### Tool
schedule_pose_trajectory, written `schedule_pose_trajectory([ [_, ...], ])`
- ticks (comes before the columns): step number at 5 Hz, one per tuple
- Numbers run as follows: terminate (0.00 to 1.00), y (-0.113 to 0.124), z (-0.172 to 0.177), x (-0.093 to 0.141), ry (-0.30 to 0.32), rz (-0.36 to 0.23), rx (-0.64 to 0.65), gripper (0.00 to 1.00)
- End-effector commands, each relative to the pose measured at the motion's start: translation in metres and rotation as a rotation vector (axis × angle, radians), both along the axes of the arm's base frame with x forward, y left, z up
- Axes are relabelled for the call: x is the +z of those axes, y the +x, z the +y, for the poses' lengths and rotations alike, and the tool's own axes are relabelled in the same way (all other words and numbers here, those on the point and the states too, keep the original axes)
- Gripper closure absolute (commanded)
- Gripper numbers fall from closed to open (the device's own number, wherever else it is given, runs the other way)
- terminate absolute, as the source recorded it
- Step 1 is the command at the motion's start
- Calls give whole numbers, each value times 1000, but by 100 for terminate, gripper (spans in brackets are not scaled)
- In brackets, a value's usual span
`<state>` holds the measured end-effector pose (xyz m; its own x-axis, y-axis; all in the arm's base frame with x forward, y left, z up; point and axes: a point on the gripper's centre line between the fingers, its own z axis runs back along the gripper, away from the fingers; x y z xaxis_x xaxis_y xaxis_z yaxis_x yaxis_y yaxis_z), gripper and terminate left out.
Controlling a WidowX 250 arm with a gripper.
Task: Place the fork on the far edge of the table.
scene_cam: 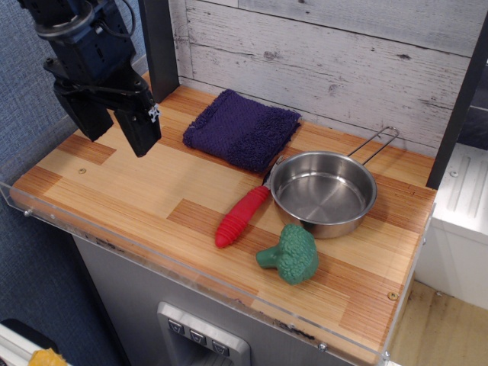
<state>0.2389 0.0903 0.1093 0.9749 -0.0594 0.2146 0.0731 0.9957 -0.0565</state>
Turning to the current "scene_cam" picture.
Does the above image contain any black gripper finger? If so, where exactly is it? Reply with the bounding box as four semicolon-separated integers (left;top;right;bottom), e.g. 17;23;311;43
55;91;114;142
114;91;162;157

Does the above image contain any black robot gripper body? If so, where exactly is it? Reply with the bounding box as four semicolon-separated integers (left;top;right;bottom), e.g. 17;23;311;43
43;6;152;101

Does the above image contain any red handled metal fork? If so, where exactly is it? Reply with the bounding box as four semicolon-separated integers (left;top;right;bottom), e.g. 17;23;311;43
215;156;284;249

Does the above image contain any silver metal pan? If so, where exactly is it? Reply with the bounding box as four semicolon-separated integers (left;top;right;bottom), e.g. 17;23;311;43
268;126;400;240

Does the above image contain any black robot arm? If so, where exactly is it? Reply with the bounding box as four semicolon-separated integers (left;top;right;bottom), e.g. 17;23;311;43
20;1;161;157

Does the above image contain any purple folded towel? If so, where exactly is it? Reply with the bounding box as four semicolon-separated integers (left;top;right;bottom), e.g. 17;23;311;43
183;89;300;172

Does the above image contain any grey toy fridge cabinet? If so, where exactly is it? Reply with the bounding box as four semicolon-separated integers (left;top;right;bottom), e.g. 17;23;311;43
71;235;329;366

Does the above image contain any green toy broccoli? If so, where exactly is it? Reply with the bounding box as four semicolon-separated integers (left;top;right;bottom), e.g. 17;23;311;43
255;224;319;285

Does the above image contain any silver dispenser button panel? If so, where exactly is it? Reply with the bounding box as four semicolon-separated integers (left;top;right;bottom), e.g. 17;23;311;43
157;301;251;365

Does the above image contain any yellow object bottom left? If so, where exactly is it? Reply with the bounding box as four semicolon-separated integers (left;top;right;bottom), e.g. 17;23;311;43
27;348;68;366

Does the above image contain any clear acrylic edge guard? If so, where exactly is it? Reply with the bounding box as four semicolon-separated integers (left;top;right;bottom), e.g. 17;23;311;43
2;180;419;365

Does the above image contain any dark vertical post left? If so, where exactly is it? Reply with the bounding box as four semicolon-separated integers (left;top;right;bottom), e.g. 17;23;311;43
138;0;180;103

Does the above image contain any dark vertical post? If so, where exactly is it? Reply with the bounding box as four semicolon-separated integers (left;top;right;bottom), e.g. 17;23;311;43
426;15;487;189
138;0;180;103

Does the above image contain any dark vertical post right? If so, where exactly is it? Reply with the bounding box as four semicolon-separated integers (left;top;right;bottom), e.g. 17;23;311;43
426;15;487;189

